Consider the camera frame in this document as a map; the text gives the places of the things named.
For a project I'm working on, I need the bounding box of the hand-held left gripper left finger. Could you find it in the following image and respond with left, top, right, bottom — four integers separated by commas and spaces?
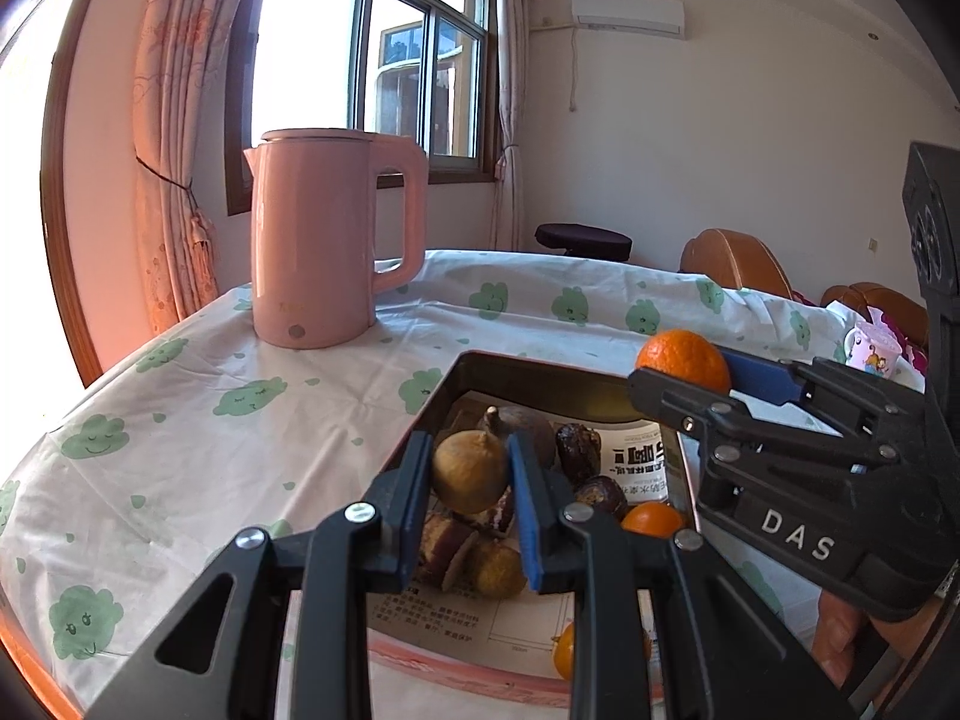
86, 431, 434, 720

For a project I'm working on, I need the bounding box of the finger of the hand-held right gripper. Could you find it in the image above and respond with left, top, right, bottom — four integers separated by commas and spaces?
628, 367, 901, 477
716, 347, 929, 437

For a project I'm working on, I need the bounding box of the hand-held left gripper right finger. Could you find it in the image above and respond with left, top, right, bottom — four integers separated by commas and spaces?
506, 435, 856, 720

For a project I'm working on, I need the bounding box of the large bumpy orange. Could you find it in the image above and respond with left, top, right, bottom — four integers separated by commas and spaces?
636, 328, 732, 395

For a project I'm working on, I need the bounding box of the brown kiwi fruit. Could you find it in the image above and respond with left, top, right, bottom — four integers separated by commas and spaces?
471, 540, 528, 601

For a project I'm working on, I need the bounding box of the dark wrinkled passion fruit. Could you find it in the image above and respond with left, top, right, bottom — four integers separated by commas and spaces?
574, 475, 629, 522
553, 424, 603, 485

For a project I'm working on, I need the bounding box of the small smooth orange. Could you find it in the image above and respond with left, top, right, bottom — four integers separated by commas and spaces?
621, 502, 687, 539
553, 621, 652, 680

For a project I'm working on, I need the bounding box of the pink metal tin box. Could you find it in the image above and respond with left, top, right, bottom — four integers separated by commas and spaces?
358, 349, 702, 707

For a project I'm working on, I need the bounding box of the person's right hand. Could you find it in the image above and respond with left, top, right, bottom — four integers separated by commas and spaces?
814, 589, 871, 691

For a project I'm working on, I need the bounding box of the pink cartoon cup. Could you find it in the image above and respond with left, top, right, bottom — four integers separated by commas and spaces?
846, 319, 905, 377

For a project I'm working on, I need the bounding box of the brown leather armchair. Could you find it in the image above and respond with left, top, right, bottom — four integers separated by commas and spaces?
679, 229, 796, 301

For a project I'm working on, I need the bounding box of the brown leather sofa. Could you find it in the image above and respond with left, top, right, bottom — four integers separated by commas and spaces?
821, 283, 931, 353

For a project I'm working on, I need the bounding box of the pink floral cushion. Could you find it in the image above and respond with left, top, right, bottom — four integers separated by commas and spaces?
885, 315, 929, 376

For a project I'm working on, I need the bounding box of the dark round stool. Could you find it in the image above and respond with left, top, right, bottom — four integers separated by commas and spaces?
535, 223, 633, 263

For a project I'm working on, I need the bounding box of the white green-printed tablecloth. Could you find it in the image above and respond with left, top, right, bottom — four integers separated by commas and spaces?
0, 247, 931, 720

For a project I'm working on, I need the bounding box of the pink electric kettle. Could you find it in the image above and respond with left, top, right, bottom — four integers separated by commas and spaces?
244, 127, 428, 350

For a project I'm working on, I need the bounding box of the pink floral curtain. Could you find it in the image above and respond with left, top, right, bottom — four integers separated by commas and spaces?
131, 0, 260, 335
491, 0, 535, 250

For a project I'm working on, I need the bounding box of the brown framed window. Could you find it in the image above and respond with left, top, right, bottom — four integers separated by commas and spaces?
225, 0, 500, 217

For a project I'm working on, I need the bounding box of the white wall cable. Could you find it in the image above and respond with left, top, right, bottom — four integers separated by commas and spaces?
529, 21, 580, 113

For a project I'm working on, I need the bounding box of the white wall air conditioner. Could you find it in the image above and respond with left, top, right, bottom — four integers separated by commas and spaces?
571, 0, 686, 41

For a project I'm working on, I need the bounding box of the wooden door frame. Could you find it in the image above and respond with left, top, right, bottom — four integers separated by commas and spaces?
39, 0, 106, 385

